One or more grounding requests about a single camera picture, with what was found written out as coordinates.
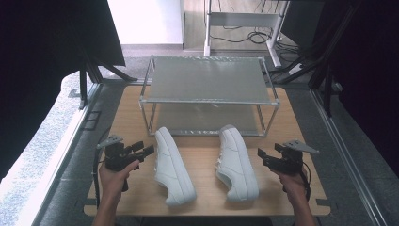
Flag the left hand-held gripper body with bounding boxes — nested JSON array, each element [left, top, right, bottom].
[[96, 135, 141, 172]]

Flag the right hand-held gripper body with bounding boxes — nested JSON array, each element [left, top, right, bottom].
[[264, 138, 321, 176]]

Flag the white sneaker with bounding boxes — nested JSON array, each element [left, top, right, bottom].
[[215, 124, 261, 203], [153, 126, 198, 207]]

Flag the metal two-tier shoe rack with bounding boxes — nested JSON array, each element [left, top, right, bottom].
[[138, 55, 280, 137]]

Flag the person's left hand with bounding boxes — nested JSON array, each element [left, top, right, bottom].
[[99, 159, 141, 198]]

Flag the person's right hand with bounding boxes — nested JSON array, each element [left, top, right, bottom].
[[270, 169, 308, 205]]

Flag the black metal stand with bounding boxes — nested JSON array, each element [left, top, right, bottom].
[[268, 0, 356, 119], [77, 46, 139, 111]]

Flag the black curtain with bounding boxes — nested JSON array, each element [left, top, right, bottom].
[[313, 0, 399, 178], [0, 0, 127, 184]]

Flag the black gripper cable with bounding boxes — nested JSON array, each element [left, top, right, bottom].
[[92, 126, 113, 209], [300, 161, 312, 202]]

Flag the black floor cables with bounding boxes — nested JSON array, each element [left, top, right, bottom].
[[209, 0, 303, 64]]

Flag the white desk frame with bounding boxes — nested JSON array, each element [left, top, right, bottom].
[[203, 0, 290, 69]]

